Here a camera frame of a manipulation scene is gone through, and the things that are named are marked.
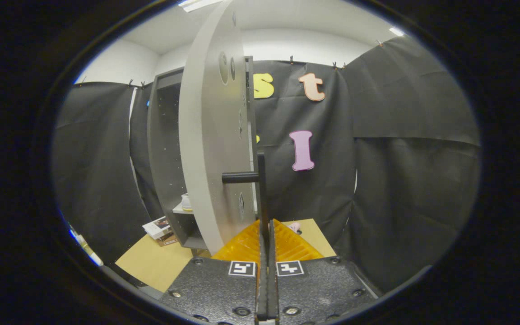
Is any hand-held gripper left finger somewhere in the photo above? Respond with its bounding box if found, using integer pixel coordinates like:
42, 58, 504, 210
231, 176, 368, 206
158, 220, 269, 325

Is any grey shoe cabinet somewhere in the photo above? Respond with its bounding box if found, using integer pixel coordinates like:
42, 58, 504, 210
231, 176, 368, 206
147, 56, 257, 251

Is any grey shoe cabinet door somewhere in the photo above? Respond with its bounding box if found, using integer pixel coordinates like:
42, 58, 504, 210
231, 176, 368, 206
178, 0, 263, 255

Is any long ceiling light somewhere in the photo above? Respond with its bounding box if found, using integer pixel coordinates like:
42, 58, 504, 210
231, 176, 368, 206
179, 0, 224, 13

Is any black backdrop cloth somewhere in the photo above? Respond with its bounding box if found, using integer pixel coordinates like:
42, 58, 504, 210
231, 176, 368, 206
52, 36, 482, 294

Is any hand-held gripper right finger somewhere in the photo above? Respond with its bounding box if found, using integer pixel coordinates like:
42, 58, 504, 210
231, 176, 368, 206
268, 219, 383, 325

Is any brown printed booklet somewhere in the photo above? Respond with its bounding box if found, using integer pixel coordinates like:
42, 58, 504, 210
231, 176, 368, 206
156, 232, 179, 247

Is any black door handle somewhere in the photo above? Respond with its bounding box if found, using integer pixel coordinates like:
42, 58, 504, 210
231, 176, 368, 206
222, 151, 271, 253

